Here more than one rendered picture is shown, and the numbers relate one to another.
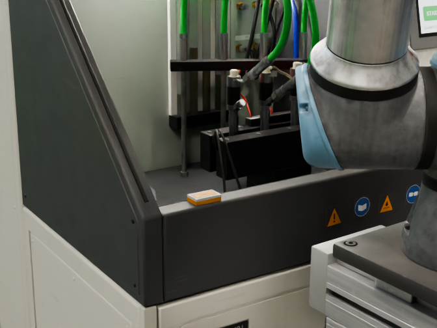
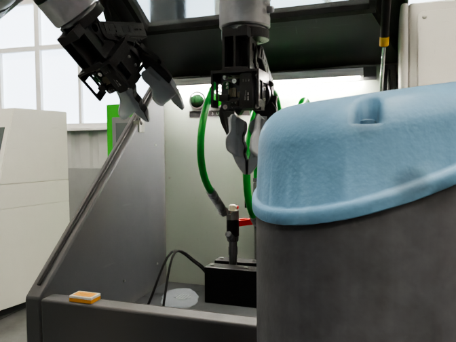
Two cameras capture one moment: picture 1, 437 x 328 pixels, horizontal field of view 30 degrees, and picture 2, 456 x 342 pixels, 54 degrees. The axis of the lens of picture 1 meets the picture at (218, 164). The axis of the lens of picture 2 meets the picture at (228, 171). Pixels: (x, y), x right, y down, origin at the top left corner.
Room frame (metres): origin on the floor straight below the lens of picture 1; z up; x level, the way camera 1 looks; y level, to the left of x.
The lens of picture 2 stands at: (0.99, -0.82, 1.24)
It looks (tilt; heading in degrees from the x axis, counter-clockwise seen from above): 3 degrees down; 52
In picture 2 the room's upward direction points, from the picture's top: straight up
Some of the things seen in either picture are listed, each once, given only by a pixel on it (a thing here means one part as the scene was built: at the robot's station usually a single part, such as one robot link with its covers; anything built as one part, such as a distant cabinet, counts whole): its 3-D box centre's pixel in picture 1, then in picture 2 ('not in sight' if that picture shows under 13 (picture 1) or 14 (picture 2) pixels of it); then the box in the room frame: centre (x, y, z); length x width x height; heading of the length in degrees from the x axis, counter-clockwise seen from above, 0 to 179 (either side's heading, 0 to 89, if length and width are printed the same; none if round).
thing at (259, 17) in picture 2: not in sight; (246, 17); (1.43, -0.30, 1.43); 0.08 x 0.08 x 0.05
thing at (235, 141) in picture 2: not in sight; (234, 144); (1.42, -0.29, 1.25); 0.06 x 0.03 x 0.09; 33
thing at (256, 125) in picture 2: not in sight; (254, 144); (1.44, -0.31, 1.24); 0.06 x 0.03 x 0.09; 33
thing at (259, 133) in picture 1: (279, 158); (285, 300); (1.69, -0.13, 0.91); 0.34 x 0.10 x 0.15; 123
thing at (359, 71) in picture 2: not in sight; (262, 78); (1.84, 0.11, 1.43); 0.54 x 0.03 x 0.02; 123
